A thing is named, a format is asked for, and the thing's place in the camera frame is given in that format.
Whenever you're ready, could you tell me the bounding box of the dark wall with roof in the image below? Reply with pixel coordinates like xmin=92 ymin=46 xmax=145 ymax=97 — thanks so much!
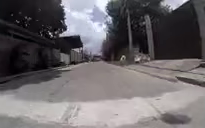
xmin=0 ymin=15 xmax=62 ymax=81

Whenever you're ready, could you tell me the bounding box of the grey asphalt road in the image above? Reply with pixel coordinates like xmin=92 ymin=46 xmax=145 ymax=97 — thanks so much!
xmin=0 ymin=60 xmax=205 ymax=128

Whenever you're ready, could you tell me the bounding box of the thin pole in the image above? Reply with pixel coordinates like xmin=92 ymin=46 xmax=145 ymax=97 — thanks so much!
xmin=124 ymin=0 xmax=134 ymax=63

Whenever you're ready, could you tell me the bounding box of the group of green trees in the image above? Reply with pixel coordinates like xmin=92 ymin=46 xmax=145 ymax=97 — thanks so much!
xmin=101 ymin=0 xmax=171 ymax=62

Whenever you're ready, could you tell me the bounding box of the vehicle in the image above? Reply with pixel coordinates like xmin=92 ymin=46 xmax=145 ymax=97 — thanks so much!
xmin=92 ymin=54 xmax=102 ymax=62

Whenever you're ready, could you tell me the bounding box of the dark tall fence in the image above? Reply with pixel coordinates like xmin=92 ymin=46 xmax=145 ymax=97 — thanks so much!
xmin=152 ymin=0 xmax=205 ymax=61

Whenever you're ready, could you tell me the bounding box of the grey concrete pole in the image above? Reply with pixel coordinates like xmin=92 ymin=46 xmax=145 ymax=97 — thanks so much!
xmin=191 ymin=0 xmax=205 ymax=62
xmin=143 ymin=13 xmax=156 ymax=61

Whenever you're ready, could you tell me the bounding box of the grey concrete pavement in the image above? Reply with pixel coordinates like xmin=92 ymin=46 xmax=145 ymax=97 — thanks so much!
xmin=123 ymin=58 xmax=205 ymax=88

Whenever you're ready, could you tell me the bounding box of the pale fence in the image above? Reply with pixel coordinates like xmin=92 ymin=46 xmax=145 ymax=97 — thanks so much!
xmin=59 ymin=49 xmax=84 ymax=66

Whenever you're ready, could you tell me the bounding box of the large dark tree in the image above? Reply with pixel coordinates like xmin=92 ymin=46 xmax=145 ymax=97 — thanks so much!
xmin=0 ymin=0 xmax=68 ymax=40

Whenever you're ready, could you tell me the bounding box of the building with dark roof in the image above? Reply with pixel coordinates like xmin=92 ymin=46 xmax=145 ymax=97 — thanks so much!
xmin=55 ymin=35 xmax=84 ymax=65

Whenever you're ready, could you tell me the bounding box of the kerb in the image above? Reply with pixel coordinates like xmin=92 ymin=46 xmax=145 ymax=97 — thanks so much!
xmin=0 ymin=63 xmax=78 ymax=86

